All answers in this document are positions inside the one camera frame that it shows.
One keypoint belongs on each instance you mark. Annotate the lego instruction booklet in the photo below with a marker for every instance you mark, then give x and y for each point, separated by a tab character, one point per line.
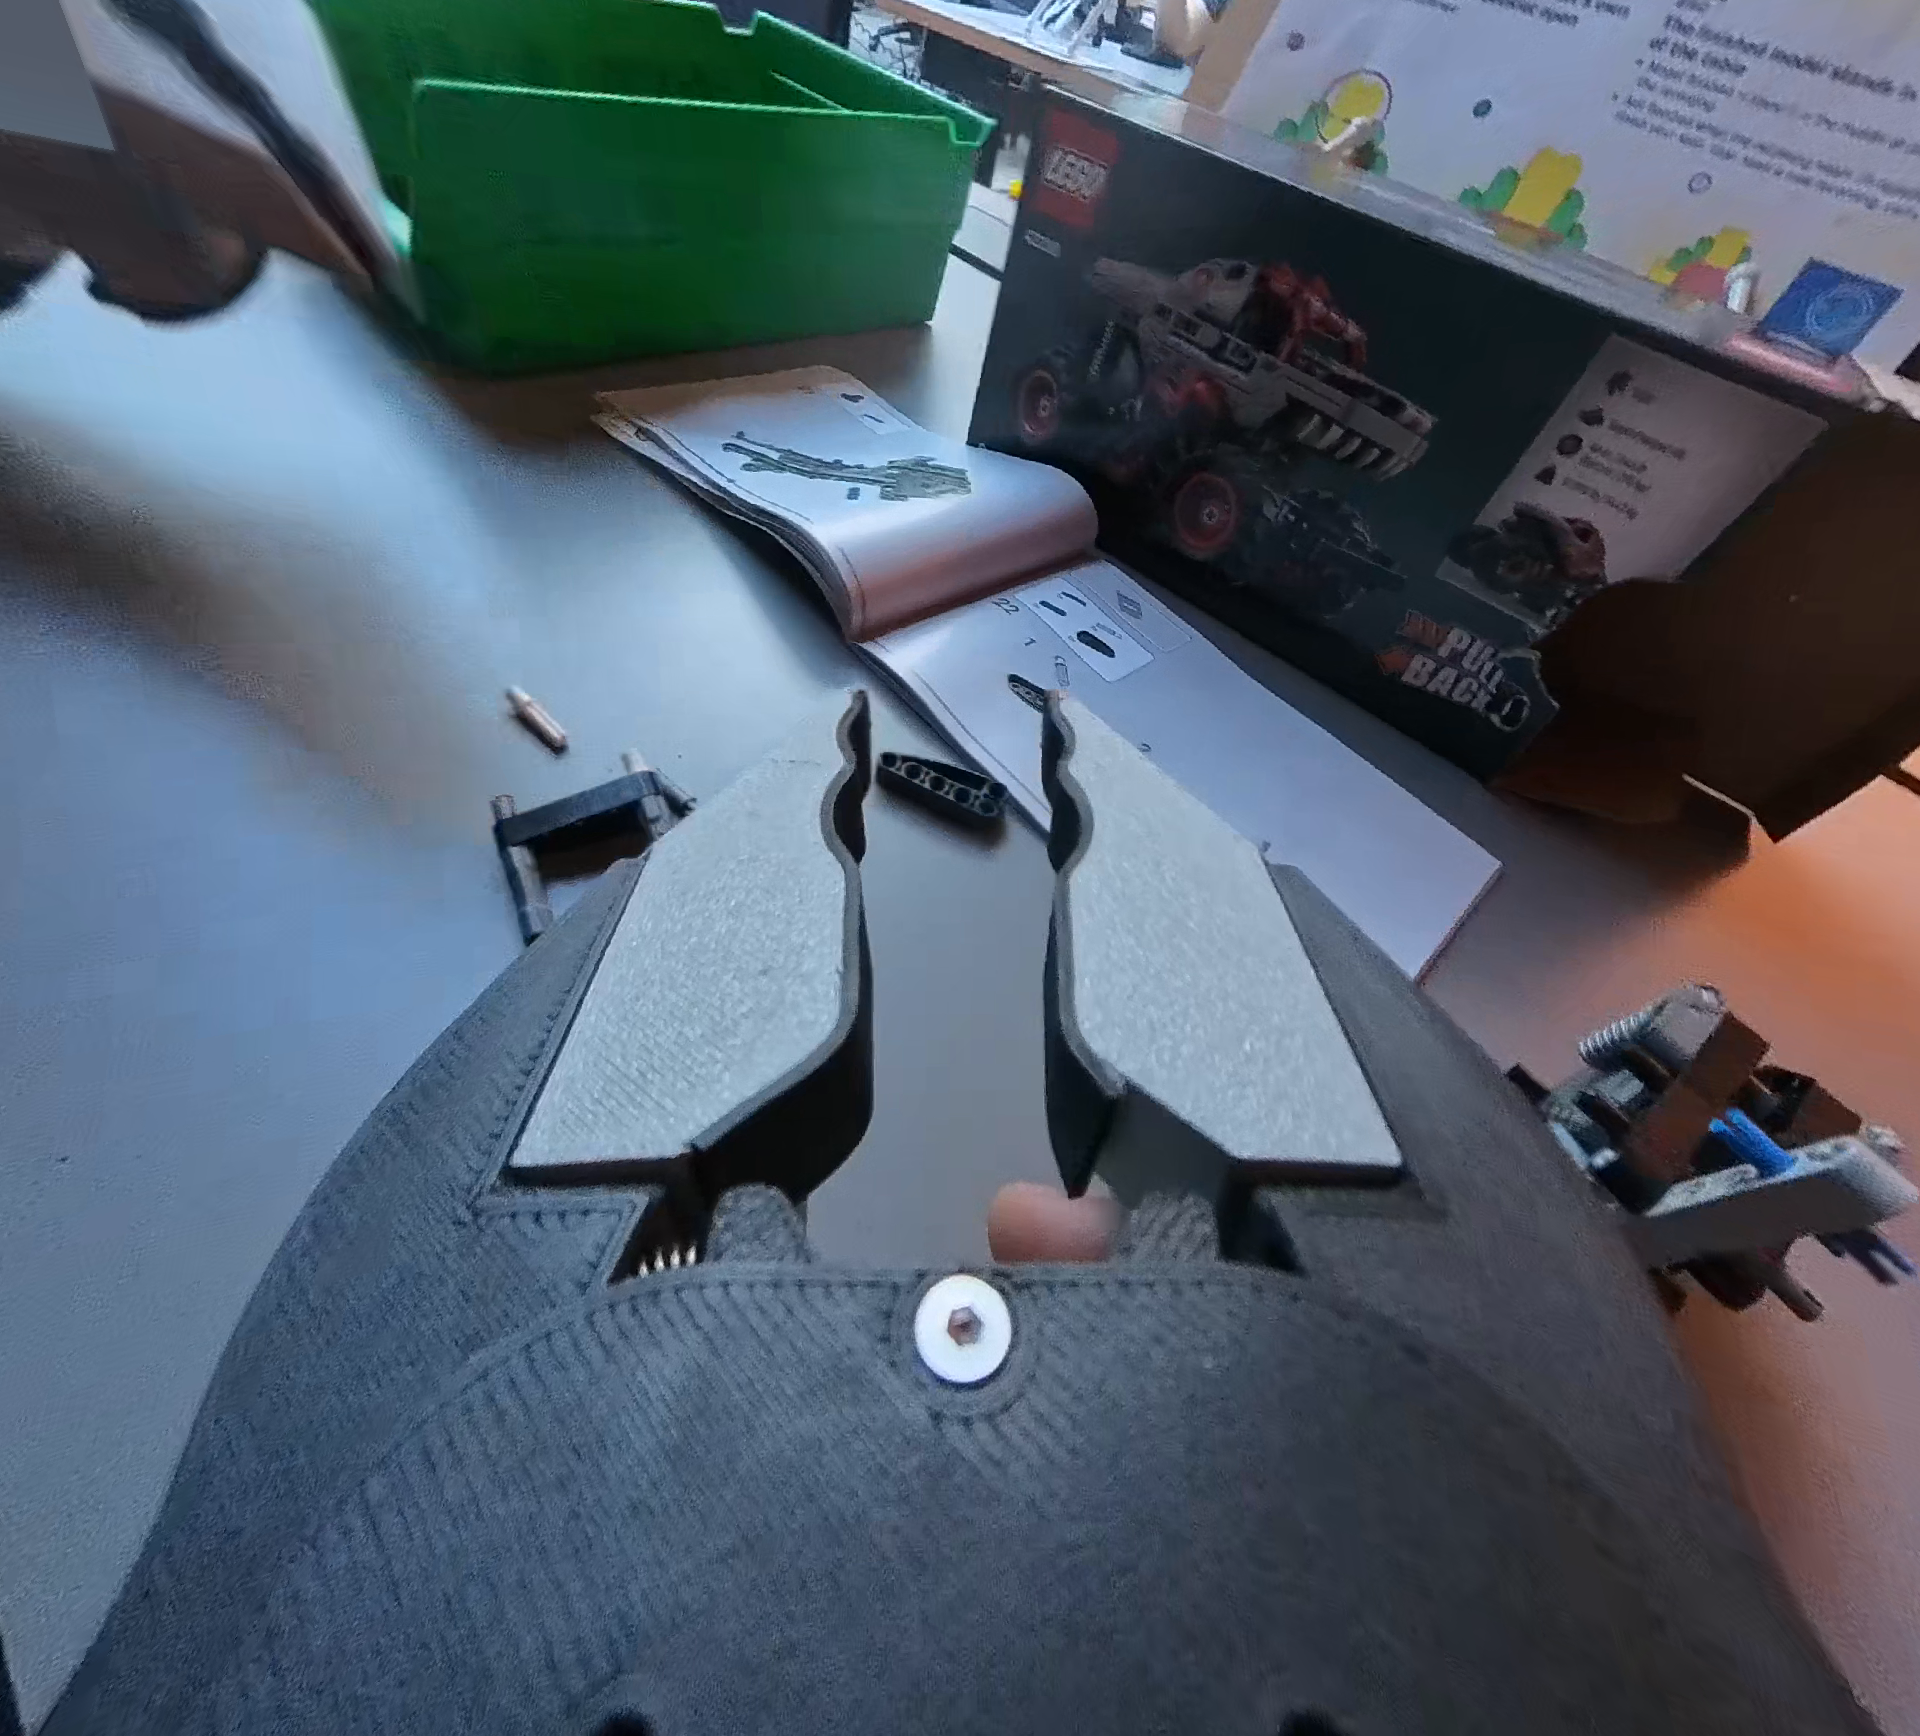
930	521

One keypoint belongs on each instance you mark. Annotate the black lego frame assembly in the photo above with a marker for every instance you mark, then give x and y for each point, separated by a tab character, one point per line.
578	814

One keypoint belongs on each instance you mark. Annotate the black lego set box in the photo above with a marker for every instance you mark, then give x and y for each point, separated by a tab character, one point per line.
1351	491

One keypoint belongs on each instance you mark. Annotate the background work table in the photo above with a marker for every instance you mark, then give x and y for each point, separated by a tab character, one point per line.
976	32

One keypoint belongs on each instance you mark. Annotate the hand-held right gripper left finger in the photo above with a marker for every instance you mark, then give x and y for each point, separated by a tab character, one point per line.
706	956

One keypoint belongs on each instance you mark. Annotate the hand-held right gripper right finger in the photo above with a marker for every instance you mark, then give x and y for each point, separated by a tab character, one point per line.
1216	1000

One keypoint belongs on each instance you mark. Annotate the partly built lego model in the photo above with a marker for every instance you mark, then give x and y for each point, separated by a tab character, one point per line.
1740	1196

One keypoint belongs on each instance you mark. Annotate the tan lego pin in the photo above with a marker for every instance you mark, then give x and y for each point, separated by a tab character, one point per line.
538	720

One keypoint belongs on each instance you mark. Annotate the green plastic bin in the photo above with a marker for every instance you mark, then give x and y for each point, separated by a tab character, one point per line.
675	235

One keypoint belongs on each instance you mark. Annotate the black lego beam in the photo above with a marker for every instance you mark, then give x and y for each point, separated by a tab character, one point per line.
944	788

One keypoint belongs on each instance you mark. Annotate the printed instruction poster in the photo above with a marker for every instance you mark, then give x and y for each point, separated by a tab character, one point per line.
1574	42

